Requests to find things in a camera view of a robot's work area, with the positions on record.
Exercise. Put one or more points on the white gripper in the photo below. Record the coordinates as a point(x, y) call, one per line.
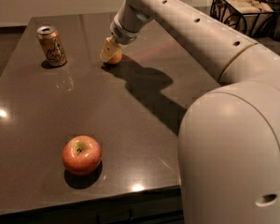
point(122, 34)

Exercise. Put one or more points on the orange fruit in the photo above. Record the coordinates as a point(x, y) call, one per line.
point(116, 58)

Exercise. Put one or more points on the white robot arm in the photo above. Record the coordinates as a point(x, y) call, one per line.
point(229, 139)

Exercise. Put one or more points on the orange soda can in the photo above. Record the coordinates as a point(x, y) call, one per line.
point(51, 45)

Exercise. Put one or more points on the red apple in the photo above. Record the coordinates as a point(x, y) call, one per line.
point(82, 155)

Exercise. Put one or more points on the white napkins in basket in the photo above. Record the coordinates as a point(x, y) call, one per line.
point(246, 16)

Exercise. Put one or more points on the black wire basket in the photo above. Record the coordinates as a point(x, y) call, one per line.
point(216, 8)

